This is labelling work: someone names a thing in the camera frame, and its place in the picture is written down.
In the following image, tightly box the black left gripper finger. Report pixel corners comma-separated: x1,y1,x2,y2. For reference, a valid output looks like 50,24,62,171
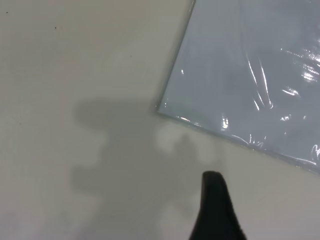
189,170,249,240

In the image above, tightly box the clear zip bag green zipper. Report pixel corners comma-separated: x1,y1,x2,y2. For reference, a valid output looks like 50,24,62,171
155,0,320,177

